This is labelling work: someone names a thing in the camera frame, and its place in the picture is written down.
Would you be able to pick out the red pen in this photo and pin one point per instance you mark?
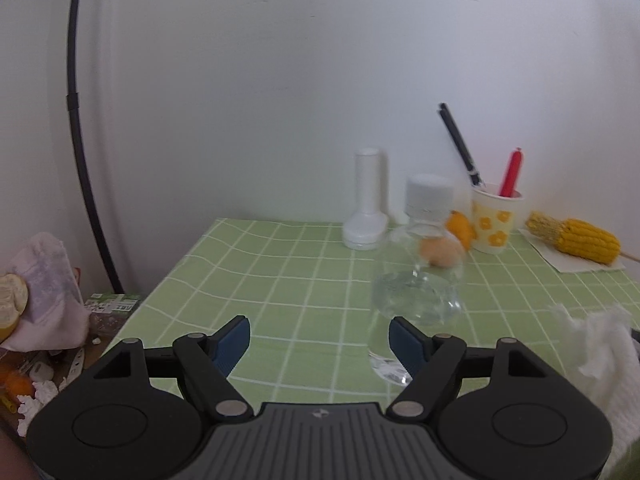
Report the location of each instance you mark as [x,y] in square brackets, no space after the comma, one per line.
[512,172]

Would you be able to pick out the white paper napkin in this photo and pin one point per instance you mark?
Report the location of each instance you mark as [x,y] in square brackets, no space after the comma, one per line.
[565,263]

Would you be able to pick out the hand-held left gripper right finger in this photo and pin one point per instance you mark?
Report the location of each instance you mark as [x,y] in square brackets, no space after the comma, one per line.
[406,342]

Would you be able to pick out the white tissue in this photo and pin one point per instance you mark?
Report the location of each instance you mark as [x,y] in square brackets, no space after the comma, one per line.
[607,340]

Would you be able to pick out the green and white carton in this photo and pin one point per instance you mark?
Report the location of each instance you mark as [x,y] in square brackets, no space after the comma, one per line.
[112,304]

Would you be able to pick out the pink cloth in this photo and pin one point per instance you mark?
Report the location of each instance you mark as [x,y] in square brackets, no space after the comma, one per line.
[50,300]

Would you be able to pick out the white cylindrical container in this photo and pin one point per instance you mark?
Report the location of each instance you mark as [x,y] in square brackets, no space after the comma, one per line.
[367,200]

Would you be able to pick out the green checked tablecloth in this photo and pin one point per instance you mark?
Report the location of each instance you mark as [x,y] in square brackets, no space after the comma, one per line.
[280,285]

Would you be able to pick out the black hoop tube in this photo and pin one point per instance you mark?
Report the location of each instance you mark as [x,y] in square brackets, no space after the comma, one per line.
[75,125]

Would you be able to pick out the yellow corn cob on stick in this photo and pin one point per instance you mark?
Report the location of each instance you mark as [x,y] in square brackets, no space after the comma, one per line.
[580,241]

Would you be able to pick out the flower print paper cup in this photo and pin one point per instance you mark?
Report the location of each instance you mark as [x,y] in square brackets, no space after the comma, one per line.
[497,225]

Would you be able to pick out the orange fruit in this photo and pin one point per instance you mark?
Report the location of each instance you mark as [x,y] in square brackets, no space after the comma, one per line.
[462,230]

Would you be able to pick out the yellow fruit peel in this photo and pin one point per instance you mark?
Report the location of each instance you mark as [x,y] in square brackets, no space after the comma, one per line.
[11,302]

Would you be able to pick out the clear plastic bottle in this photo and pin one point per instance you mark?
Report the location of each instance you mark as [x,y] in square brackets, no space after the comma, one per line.
[415,290]

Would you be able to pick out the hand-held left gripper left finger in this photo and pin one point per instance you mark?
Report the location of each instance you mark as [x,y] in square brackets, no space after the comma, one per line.
[232,342]

